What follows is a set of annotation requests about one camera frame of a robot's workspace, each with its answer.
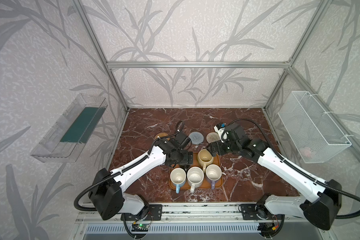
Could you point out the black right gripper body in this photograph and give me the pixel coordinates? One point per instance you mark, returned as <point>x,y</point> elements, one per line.
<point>214,148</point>

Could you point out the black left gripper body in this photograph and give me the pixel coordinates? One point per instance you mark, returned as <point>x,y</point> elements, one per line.
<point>184,159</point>

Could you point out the brown wooden round coaster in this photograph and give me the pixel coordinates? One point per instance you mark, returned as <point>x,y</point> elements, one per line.
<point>162,136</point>

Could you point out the grey round felt coaster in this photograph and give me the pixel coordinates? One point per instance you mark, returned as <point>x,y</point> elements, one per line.
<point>197,138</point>

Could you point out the cream yellow mug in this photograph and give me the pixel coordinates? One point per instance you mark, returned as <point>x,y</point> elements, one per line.
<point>205,159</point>

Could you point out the beige patterned round coaster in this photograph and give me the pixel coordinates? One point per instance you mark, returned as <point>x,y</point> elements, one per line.
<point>212,137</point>

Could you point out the black mug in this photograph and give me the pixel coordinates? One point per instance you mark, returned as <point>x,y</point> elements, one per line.
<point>185,167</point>

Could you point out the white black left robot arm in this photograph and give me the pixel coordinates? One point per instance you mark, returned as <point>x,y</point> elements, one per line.
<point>109,197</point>

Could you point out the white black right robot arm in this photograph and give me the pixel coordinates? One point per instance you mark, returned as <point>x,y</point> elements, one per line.
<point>316,204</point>

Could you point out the pink object in basket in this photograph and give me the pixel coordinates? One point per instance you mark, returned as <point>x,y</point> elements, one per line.
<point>306,152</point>

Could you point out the green circuit board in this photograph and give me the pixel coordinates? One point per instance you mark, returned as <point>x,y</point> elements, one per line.
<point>140,227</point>

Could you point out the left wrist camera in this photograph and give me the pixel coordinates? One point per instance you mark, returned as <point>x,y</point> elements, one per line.
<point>182,140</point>

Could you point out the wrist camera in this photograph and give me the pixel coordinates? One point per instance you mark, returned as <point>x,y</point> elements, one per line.
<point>230,132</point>
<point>182,140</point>

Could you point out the white mug blue handle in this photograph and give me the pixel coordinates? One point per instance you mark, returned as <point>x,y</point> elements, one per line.
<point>178,178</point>

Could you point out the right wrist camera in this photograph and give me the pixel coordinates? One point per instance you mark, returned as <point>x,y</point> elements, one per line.
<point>230,132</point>

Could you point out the white mug cream handle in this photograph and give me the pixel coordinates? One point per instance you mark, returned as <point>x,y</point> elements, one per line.
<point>195,178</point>

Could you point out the white mug purple handle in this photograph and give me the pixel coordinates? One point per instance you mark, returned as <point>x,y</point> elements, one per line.
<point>213,175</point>

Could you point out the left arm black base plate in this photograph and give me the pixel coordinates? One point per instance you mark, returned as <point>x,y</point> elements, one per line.
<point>150,212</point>

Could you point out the aluminium front rail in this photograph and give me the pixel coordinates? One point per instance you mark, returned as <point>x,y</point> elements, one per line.
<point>187,212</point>

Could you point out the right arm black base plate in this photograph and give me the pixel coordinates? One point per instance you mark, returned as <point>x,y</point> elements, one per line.
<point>247,211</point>

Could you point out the white wire mesh basket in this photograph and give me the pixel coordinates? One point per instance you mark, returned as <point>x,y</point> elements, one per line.
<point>309,125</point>

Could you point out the aluminium frame back crossbar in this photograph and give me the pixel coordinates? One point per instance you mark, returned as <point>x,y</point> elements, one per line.
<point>272,65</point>

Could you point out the clear plastic wall bin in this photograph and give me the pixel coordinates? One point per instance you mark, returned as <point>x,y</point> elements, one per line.
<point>67,138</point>

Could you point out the aluminium frame corner post right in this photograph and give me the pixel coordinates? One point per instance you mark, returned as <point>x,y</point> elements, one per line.
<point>314,22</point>

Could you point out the aluminium frame corner post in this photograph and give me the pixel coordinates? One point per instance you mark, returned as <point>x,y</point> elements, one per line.
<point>314,22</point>
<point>87,25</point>

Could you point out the aluminium frame corner post left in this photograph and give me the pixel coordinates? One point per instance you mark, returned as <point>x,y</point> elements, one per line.
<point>87,25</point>

